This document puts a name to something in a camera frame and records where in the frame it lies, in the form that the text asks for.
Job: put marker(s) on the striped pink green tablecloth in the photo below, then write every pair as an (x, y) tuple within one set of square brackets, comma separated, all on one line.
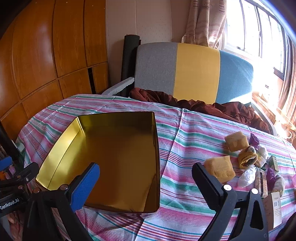
[(185, 137)]

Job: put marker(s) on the purple snack wrapper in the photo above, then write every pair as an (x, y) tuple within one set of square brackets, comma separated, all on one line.
[(254, 141)]

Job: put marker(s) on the beige knitted pouch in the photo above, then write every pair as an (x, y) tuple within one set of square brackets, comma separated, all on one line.
[(279, 185)]

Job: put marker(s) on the yellow sponge block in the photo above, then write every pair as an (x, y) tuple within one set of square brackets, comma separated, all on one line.
[(236, 141), (221, 168)]

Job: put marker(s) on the green white small carton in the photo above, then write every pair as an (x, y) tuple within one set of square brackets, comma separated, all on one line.
[(272, 163)]

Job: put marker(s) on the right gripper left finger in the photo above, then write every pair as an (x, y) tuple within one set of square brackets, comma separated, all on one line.
[(40, 224)]

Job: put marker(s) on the wooden wardrobe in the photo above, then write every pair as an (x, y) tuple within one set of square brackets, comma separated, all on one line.
[(52, 50)]

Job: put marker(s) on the yellow patterned sock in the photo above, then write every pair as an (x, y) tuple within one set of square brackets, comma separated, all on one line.
[(247, 157)]

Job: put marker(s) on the long cracker packet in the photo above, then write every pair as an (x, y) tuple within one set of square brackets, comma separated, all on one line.
[(261, 183)]

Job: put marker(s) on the grey yellow blue chair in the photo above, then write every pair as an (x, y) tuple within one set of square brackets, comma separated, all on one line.
[(188, 71)]

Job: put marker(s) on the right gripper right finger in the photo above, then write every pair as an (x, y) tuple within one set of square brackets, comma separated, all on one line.
[(251, 222)]

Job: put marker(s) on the black rolled mat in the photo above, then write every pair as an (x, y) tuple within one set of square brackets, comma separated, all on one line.
[(130, 45)]

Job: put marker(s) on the beige patterned curtain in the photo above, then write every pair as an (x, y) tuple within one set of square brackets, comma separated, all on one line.
[(206, 23)]

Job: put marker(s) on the dark red cloth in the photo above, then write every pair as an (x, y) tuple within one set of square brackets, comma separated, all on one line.
[(232, 111)]

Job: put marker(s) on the gold rectangular tin box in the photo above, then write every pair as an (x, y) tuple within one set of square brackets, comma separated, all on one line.
[(125, 147)]

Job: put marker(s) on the white plastic bag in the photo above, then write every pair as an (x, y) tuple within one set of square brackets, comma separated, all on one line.
[(247, 177)]

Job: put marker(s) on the beige long cardboard box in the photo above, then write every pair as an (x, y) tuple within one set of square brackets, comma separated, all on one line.
[(272, 206)]

